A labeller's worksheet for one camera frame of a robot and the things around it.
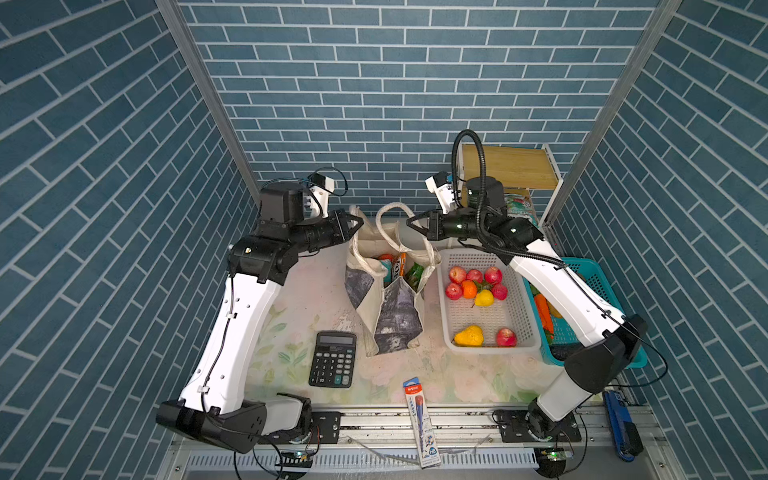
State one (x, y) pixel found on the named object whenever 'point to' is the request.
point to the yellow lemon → (484, 298)
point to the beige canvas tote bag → (391, 316)
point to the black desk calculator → (333, 359)
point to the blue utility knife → (625, 431)
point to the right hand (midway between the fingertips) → (405, 219)
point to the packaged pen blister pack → (422, 432)
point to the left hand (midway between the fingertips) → (365, 220)
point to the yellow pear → (471, 336)
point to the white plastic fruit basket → (456, 315)
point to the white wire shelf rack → (517, 166)
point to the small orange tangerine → (469, 289)
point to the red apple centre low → (474, 274)
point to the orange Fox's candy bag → (403, 263)
